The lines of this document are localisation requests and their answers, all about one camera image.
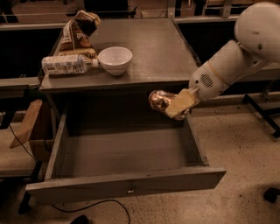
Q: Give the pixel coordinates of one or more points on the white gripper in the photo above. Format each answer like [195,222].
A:
[203,82]

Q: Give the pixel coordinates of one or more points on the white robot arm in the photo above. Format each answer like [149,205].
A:
[256,45]

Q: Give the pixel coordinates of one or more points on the open grey top drawer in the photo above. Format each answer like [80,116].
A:
[85,168]

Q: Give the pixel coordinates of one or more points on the metal drawer knob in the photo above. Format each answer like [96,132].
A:
[130,190]

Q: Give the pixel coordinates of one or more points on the grey cabinet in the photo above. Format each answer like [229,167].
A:
[98,103]

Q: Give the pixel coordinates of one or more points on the white ceramic bowl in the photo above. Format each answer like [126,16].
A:
[115,60]

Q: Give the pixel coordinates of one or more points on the brown chip bag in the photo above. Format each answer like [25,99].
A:
[76,33]

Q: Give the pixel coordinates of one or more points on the white plastic bottle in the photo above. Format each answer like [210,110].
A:
[68,64]

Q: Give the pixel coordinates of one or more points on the cardboard box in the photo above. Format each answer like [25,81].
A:
[36,129]

